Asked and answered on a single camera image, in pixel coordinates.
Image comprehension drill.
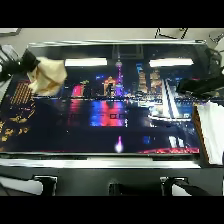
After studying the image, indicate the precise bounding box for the cream garment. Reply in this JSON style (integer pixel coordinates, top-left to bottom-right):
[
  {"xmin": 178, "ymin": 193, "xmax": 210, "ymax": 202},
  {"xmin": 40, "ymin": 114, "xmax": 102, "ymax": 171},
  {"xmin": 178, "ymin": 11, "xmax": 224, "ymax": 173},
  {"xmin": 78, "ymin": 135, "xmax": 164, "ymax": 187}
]
[{"xmin": 26, "ymin": 55, "xmax": 69, "ymax": 98}]

